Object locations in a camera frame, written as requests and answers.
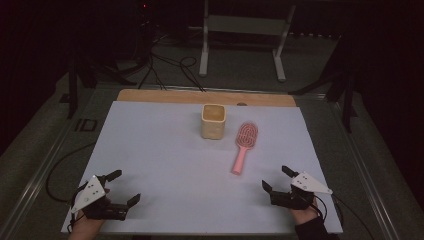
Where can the black stand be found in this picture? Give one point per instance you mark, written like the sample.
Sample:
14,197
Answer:
72,96
348,106

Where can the metal frame rail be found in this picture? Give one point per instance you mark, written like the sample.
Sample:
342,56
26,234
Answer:
36,176
366,173

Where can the black floor bracket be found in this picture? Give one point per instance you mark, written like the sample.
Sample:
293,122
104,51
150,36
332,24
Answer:
86,125

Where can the white metal stand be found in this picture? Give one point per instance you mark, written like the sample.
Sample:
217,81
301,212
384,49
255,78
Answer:
246,26

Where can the white table sheet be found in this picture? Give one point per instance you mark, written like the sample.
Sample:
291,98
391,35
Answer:
173,166

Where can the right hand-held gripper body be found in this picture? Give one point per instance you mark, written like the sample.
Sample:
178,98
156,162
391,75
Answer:
308,183

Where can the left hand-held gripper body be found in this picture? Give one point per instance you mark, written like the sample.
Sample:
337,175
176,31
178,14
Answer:
89,194

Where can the wooden table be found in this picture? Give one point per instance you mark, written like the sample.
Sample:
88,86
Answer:
186,96

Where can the beige square cup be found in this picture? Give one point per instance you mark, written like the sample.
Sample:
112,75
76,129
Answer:
213,121

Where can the person's left hand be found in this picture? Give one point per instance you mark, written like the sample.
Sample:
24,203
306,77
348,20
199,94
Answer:
84,228

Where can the pink hairbrush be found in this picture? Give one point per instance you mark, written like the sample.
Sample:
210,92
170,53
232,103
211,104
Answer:
245,141

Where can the person's right hand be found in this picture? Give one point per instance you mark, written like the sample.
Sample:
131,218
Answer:
302,216

